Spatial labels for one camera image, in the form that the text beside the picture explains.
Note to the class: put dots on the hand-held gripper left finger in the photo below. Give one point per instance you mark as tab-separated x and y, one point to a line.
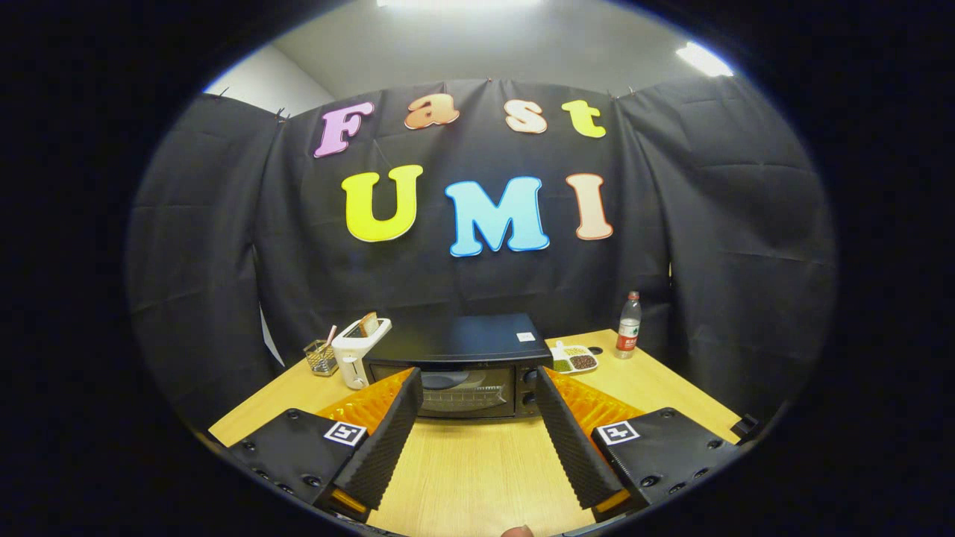
388	447

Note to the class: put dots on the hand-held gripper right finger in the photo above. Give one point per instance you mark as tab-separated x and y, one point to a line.
574	447

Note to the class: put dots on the black toaster oven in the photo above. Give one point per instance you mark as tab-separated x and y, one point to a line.
462	339

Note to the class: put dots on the white toaster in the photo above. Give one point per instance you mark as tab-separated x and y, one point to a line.
351	358

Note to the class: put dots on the white divided dish with beans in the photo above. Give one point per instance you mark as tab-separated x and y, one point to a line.
578	362

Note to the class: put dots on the clear water bottle red label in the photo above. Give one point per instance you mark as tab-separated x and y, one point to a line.
628	335

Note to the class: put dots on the bread slice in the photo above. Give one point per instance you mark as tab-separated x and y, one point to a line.
368	324

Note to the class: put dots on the pink straw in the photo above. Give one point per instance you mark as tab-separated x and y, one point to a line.
331	335

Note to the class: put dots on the small black object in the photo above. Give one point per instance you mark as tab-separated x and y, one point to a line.
746	427

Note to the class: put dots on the small ceiling light panel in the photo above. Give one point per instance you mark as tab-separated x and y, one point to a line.
703	60

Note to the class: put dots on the large ceiling light panel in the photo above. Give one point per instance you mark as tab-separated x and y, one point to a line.
459	3

